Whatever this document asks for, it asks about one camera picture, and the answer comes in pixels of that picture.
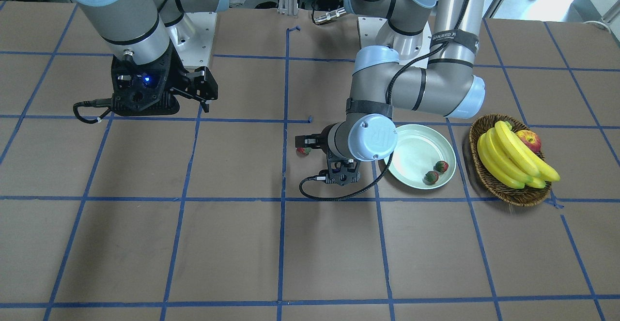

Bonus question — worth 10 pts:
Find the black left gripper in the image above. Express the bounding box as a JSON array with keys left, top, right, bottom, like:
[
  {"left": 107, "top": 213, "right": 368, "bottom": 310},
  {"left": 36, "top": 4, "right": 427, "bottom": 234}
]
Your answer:
[{"left": 295, "top": 127, "right": 360, "bottom": 186}]

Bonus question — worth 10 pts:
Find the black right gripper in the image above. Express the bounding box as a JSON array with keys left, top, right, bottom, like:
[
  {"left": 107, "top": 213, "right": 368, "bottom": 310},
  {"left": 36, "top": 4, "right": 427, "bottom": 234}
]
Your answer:
[{"left": 110, "top": 50, "right": 218, "bottom": 116}]

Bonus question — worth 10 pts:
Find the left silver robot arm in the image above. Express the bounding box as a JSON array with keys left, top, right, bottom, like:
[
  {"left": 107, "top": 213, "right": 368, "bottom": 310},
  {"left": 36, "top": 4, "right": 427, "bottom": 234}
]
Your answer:
[{"left": 296, "top": 0, "right": 485, "bottom": 185}]

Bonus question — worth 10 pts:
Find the light green plate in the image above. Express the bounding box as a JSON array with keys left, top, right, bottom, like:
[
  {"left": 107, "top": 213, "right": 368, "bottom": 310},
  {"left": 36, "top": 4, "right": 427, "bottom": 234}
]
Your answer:
[{"left": 388, "top": 124, "right": 456, "bottom": 189}]

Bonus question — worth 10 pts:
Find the yellow banana bunch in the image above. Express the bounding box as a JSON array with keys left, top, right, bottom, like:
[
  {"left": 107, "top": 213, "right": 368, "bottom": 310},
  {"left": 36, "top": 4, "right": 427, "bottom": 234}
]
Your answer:
[{"left": 476, "top": 120, "right": 560, "bottom": 189}]

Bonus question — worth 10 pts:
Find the red yellow apple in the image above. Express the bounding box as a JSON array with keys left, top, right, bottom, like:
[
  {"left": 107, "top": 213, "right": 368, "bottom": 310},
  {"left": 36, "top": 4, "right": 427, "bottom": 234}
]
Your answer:
[{"left": 515, "top": 129, "right": 541, "bottom": 153}]

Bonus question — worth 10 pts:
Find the brown wicker basket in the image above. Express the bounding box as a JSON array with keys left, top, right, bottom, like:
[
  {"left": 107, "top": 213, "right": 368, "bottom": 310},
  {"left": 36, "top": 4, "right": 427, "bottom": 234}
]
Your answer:
[{"left": 468, "top": 114, "right": 560, "bottom": 206}]

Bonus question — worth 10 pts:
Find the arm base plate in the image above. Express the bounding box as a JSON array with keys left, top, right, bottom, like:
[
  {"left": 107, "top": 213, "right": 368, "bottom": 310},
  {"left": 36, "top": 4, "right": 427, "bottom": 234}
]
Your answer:
[
  {"left": 358, "top": 16, "right": 432, "bottom": 65},
  {"left": 167, "top": 12, "right": 218, "bottom": 70}
]

